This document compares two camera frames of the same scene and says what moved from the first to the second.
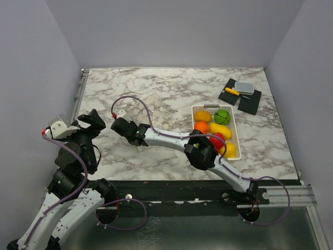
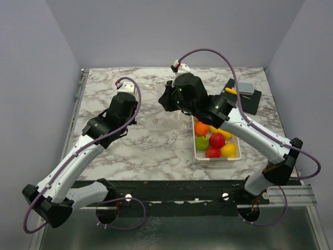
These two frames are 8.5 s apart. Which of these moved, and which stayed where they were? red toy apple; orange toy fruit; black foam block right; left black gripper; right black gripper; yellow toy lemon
Moved: left black gripper; right black gripper
Stayed: orange toy fruit; red toy apple; black foam block right; yellow toy lemon
